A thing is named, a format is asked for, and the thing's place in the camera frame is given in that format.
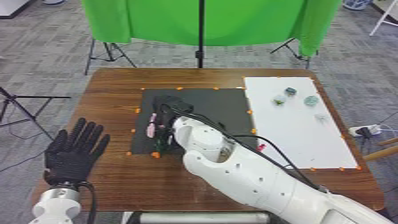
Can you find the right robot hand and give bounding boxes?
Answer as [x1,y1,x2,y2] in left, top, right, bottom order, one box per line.
[151,95,195,117]

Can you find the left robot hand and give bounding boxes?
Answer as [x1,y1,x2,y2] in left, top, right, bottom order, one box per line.
[42,117,113,188]

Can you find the pink flower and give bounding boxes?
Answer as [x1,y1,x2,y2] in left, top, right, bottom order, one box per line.
[144,112,168,152]

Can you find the dark mat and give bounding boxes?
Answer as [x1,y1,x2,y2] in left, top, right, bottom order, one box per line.
[128,87,261,156]

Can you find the black tripod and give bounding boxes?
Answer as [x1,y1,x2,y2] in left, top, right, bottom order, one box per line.
[0,86,72,141]

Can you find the green sprig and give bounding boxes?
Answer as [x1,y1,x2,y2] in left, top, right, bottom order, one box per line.
[270,95,287,107]

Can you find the black backdrop stand legs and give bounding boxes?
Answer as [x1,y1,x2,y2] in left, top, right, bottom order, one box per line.
[268,36,316,70]
[81,38,140,76]

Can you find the black pole stand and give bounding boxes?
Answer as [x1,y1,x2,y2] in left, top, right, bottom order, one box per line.
[193,0,207,70]

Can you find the white sheet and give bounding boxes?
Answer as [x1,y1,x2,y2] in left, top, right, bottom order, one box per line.
[241,76,360,170]

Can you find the teal flower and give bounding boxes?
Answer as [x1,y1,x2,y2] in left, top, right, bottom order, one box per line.
[302,95,321,108]

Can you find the white flower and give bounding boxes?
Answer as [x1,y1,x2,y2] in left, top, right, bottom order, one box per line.
[312,113,332,125]

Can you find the pale grey bar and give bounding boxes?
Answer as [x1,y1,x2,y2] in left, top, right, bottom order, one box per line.
[126,211,275,224]

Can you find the white power strip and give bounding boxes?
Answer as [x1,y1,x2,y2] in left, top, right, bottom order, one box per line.
[346,124,383,139]

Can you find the black cable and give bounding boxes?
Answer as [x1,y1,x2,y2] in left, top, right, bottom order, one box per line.
[176,111,327,194]

